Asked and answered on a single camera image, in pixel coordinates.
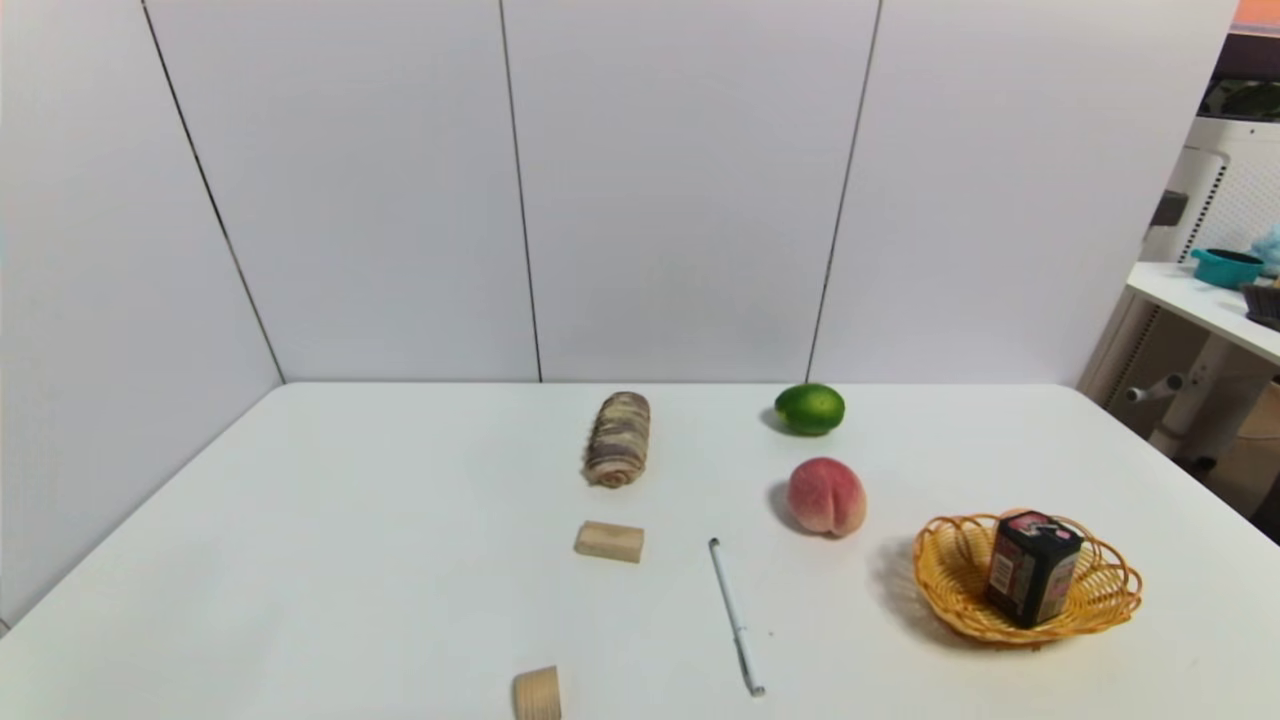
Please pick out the white perforated panel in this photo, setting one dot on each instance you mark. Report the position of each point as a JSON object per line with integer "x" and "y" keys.
{"x": 1235, "y": 180}

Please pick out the green lime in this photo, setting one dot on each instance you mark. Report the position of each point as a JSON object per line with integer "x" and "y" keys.
{"x": 810, "y": 409}

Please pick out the yellow woven basket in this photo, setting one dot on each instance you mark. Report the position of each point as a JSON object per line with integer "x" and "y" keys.
{"x": 950, "y": 580}

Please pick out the black drink carton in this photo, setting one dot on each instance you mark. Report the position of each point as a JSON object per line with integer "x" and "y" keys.
{"x": 1032, "y": 570}

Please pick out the rectangular wooden block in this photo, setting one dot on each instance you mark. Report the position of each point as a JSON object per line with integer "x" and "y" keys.
{"x": 609, "y": 541}

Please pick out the light blue soft object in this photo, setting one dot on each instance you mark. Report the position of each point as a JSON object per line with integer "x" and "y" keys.
{"x": 1270, "y": 250}

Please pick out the white pen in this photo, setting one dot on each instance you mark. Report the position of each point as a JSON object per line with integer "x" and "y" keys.
{"x": 735, "y": 618}

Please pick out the brown swirl bread roll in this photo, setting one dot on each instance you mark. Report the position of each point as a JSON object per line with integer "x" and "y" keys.
{"x": 618, "y": 438}

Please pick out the teal bowl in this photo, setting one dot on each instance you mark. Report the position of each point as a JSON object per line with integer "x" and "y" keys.
{"x": 1228, "y": 267}

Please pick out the pink peach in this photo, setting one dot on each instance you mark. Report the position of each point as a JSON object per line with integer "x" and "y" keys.
{"x": 826, "y": 497}

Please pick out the half round wooden block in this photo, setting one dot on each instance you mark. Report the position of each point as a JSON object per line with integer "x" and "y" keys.
{"x": 537, "y": 695}

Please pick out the dark small basket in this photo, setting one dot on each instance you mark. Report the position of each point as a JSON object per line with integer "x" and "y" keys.
{"x": 1263, "y": 305}

